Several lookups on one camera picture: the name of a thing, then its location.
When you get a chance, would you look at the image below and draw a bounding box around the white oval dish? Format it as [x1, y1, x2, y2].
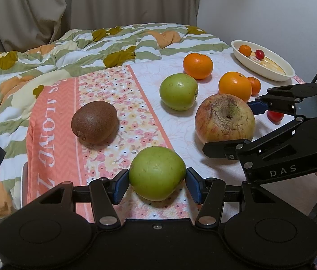
[231, 40, 296, 82]

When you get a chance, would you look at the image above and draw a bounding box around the beige curtain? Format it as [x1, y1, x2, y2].
[0, 0, 198, 54]

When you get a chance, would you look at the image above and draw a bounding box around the deep orange large orange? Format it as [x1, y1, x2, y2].
[183, 53, 214, 80]

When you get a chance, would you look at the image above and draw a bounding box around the green apple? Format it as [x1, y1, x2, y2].
[159, 73, 199, 111]
[128, 146, 187, 202]

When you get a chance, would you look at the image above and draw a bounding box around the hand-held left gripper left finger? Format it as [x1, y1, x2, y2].
[38, 169, 130, 230]

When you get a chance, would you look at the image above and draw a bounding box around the brown kiwi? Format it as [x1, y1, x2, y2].
[71, 101, 120, 147]

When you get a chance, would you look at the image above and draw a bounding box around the light orange large orange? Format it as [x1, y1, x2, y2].
[218, 71, 253, 102]

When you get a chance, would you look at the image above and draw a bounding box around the green striped floral blanket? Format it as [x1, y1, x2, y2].
[0, 24, 230, 225]

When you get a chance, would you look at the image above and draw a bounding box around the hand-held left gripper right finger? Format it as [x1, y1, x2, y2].
[186, 167, 281, 229]

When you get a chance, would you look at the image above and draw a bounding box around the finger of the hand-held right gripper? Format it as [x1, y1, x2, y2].
[202, 117, 306, 161]
[248, 83, 317, 116]

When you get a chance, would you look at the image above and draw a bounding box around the pink floral bed sheet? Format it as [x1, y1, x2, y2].
[21, 43, 317, 225]

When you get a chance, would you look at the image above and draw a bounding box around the wrinkled red yellow apple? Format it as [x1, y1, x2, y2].
[195, 93, 256, 144]

